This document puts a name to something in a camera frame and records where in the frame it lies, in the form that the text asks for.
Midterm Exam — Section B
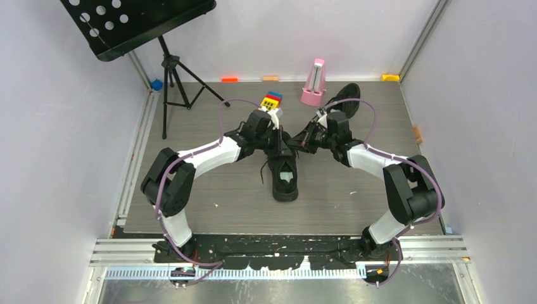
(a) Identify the yellow toy brick block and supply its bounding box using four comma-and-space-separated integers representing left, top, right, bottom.
260, 97, 281, 112

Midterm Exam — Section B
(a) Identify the blue toy block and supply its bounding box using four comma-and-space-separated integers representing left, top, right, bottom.
267, 91, 282, 99

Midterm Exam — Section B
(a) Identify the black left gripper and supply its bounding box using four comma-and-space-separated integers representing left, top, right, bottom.
255, 126, 293, 157

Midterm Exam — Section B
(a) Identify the black suede sneaker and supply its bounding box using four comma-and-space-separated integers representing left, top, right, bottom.
263, 129, 299, 203
327, 83, 361, 119

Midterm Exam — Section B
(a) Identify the blue piece by stand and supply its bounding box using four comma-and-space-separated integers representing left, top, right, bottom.
151, 79, 163, 92

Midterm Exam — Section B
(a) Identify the aluminium rail frame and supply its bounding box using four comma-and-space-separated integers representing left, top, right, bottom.
89, 236, 471, 282

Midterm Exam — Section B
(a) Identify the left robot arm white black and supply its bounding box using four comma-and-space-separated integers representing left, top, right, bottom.
141, 109, 282, 262

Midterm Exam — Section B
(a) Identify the red toy block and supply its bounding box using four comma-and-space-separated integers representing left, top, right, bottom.
265, 94, 281, 103

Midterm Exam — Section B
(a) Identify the yellow piece in corner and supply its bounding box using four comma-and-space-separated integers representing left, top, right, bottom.
381, 74, 400, 82

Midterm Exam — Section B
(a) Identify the pink metronome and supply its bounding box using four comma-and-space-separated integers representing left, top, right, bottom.
300, 58, 326, 107

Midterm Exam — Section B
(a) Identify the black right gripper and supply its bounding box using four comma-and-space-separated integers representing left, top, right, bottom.
287, 120, 336, 155

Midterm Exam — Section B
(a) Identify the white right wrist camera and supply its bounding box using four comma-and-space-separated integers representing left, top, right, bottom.
316, 107, 328, 129

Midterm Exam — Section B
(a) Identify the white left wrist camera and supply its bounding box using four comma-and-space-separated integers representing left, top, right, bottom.
259, 106, 283, 130

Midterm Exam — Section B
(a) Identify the tan block on ledge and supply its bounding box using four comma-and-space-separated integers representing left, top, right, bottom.
262, 75, 279, 82

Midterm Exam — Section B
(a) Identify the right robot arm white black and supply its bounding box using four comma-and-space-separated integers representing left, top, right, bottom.
290, 111, 445, 260

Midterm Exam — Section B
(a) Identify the black music stand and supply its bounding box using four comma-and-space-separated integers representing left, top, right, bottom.
61, 0, 224, 115

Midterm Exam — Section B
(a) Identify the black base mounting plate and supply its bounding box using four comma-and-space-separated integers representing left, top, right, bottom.
153, 234, 398, 270

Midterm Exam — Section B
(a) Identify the wooden block right edge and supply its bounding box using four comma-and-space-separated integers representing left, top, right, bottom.
412, 125, 423, 145

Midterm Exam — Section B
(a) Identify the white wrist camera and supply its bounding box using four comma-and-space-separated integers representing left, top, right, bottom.
259, 106, 283, 130
316, 107, 328, 129

